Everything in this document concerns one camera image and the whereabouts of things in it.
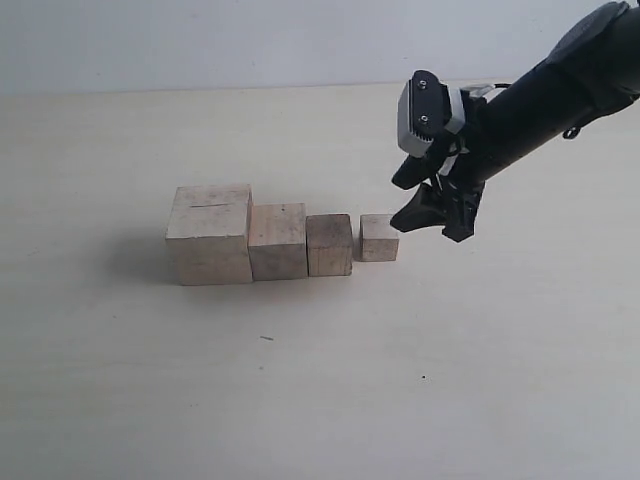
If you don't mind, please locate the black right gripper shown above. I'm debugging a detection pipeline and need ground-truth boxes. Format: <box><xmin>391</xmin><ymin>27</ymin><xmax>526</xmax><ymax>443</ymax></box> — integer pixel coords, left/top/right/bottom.
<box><xmin>390</xmin><ymin>62</ymin><xmax>593</xmax><ymax>233</ymax></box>

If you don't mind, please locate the smallest wooden cube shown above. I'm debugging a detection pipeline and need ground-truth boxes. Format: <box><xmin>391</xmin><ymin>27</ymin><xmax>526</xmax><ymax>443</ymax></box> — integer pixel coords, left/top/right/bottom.
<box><xmin>359</xmin><ymin>214</ymin><xmax>399</xmax><ymax>262</ymax></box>

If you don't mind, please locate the third largest wooden cube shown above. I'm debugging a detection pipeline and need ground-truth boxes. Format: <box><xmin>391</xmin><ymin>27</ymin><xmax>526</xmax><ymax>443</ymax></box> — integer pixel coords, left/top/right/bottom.
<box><xmin>306</xmin><ymin>214</ymin><xmax>353</xmax><ymax>277</ymax></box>

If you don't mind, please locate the second largest wooden cube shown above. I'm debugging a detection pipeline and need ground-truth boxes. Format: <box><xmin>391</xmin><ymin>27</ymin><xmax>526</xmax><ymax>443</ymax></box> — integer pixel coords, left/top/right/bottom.
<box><xmin>248</xmin><ymin>203</ymin><xmax>308</xmax><ymax>281</ymax></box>

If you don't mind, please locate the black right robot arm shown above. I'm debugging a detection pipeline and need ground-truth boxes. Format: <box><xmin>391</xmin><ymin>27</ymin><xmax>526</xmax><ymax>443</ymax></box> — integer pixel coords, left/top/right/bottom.
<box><xmin>390</xmin><ymin>1</ymin><xmax>639</xmax><ymax>242</ymax></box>

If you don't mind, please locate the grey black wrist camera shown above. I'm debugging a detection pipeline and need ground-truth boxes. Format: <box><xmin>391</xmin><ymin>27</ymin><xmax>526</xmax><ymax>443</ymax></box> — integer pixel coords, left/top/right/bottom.
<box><xmin>397</xmin><ymin>70</ymin><xmax>466</xmax><ymax>158</ymax></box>

